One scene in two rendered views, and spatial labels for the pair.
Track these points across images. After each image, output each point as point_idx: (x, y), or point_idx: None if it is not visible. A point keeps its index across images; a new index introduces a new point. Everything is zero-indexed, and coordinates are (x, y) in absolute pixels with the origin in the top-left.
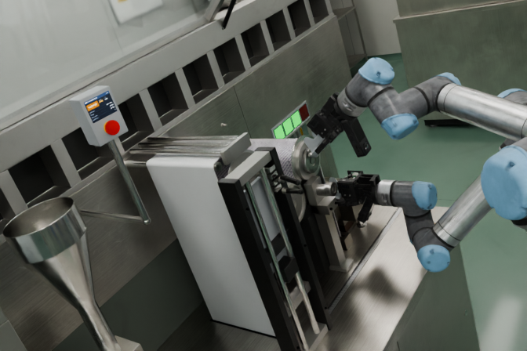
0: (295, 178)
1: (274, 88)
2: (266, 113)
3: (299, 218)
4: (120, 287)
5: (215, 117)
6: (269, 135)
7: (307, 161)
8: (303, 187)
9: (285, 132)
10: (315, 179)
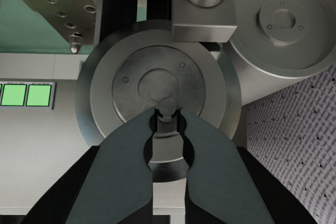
0: (237, 76)
1: (6, 161)
2: (46, 135)
3: None
4: None
5: None
6: (59, 104)
7: (193, 101)
8: (121, 16)
9: (24, 89)
10: (202, 26)
